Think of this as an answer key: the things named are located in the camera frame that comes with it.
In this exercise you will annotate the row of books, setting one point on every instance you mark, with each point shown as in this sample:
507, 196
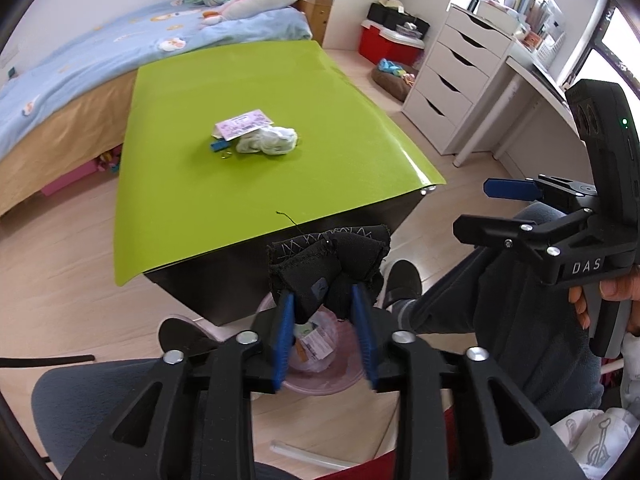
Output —
535, 10

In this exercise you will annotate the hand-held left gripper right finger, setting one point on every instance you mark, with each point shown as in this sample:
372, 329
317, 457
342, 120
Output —
362, 330

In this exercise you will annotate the colourful toy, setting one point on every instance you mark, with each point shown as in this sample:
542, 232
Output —
109, 162

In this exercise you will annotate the white socks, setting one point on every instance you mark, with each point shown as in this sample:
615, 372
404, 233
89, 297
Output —
270, 141

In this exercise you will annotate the green table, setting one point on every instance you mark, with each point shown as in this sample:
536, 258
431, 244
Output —
225, 85

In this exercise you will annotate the purple printed card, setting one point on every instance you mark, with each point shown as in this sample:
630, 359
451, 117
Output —
242, 125

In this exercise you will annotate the dark office chair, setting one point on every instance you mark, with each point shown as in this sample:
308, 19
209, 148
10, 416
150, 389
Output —
75, 395

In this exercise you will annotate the bed with blue blanket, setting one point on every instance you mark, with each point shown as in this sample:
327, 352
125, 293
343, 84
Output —
60, 145

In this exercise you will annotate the pink unicorn plush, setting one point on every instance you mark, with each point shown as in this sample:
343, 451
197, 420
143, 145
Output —
260, 0

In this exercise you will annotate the person's right hand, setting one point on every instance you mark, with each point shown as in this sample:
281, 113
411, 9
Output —
620, 290

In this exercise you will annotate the black cloth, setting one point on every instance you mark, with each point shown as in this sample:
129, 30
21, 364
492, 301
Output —
325, 260

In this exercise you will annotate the white desk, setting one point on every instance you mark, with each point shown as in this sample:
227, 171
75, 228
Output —
480, 130

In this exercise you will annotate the brown pet bed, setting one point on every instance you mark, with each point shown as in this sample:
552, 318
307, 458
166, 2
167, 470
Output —
395, 86

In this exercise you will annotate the pink storage box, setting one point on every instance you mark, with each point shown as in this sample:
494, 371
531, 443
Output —
70, 180

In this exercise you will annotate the white drawer cabinet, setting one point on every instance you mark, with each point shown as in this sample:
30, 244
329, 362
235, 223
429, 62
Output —
450, 70

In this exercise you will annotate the black slipper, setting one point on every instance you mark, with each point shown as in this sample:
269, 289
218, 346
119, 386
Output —
180, 332
402, 280

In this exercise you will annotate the white printed garment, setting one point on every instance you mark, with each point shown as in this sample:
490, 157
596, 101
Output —
600, 440

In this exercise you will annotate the straw hat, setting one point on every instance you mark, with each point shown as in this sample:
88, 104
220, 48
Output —
392, 4

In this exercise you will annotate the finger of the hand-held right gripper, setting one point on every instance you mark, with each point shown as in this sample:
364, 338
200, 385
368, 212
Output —
485, 230
510, 188

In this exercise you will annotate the pink waste bin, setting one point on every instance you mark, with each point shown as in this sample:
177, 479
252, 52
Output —
325, 377

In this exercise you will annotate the red storage box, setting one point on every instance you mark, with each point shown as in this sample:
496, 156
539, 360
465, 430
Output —
375, 45

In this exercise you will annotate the blue clip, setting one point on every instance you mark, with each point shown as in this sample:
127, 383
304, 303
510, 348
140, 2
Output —
219, 146

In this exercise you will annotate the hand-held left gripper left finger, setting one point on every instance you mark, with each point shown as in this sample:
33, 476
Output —
285, 330

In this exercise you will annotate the black storage box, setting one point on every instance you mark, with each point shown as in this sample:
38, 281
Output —
385, 16

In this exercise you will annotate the brown wooden nightstand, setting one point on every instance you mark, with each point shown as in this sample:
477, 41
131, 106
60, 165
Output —
320, 20

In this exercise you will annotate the blue printed blanket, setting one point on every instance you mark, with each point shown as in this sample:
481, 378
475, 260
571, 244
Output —
100, 55

